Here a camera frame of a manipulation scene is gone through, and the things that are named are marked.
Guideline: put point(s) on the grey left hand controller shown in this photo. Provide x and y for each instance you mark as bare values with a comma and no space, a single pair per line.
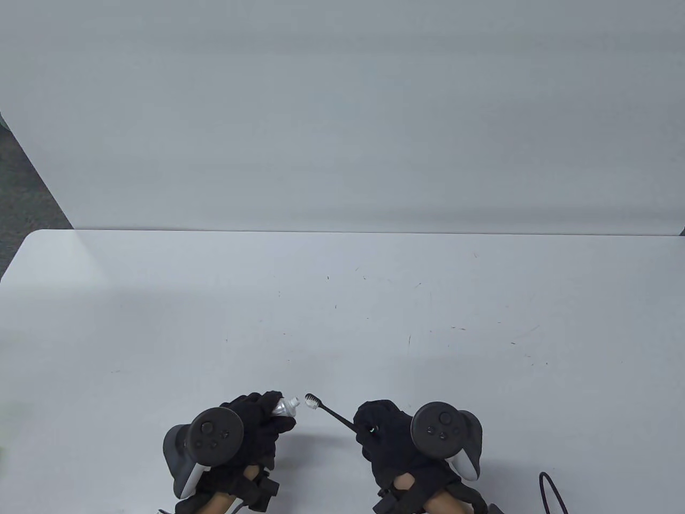
211,433

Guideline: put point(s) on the person's right forearm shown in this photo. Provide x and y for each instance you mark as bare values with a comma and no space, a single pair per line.
447,503

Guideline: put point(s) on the grey hand controller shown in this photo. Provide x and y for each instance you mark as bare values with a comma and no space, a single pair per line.
439,428
211,433

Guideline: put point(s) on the black wrist mount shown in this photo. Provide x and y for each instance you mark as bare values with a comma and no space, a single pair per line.
398,500
262,490

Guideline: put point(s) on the person's left forearm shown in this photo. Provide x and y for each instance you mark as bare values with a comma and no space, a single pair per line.
217,503

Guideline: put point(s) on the grey right hand controller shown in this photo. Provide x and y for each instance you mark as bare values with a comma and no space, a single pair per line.
439,428

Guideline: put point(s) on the silver toothpaste tube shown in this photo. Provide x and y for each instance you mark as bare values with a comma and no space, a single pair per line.
283,408

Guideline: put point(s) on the black right wrist mount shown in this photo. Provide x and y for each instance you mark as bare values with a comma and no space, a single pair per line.
398,500

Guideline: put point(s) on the black toothbrush white bristles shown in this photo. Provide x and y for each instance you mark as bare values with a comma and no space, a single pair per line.
332,411

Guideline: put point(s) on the black left wrist mount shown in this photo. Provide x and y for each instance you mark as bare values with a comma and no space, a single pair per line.
262,490

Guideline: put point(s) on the person's left hand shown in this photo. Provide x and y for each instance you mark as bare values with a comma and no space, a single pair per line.
259,433

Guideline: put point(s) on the person's right hand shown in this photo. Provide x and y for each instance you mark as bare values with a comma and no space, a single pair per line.
388,439

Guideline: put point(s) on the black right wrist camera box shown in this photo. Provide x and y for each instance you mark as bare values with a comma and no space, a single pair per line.
495,508

